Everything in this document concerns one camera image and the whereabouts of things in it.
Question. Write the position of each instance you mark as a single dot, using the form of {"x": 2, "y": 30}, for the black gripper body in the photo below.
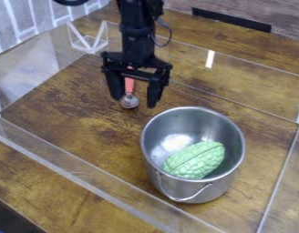
{"x": 136, "y": 61}

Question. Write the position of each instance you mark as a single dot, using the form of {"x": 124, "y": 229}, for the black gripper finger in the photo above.
{"x": 116, "y": 85}
{"x": 153, "y": 92}

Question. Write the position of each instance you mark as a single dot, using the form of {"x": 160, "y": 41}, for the orange handled metal spoon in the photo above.
{"x": 129, "y": 101}

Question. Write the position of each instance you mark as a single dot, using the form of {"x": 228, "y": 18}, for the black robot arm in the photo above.
{"x": 140, "y": 13}

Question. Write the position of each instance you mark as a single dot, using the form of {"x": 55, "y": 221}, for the stainless steel pot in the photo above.
{"x": 174, "y": 129}

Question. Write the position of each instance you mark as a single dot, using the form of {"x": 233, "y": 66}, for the green bitter gourd toy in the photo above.
{"x": 195, "y": 161}

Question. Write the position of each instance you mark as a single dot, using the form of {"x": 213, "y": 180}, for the clear acrylic corner bracket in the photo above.
{"x": 86, "y": 43}

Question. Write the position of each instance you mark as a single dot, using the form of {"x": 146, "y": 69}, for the black wall strip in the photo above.
{"x": 232, "y": 20}

